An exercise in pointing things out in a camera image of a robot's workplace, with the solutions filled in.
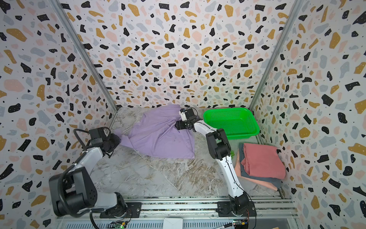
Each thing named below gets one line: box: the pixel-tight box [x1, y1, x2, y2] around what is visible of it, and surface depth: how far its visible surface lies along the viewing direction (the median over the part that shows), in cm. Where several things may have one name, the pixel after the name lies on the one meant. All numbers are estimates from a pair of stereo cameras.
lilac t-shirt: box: [113, 104, 196, 159], surface depth 105 cm
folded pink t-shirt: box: [241, 143, 286, 180], surface depth 86 cm
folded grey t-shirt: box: [238, 143, 285, 189], surface depth 83 cm
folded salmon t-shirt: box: [234, 148, 278, 192], surface depth 83 cm
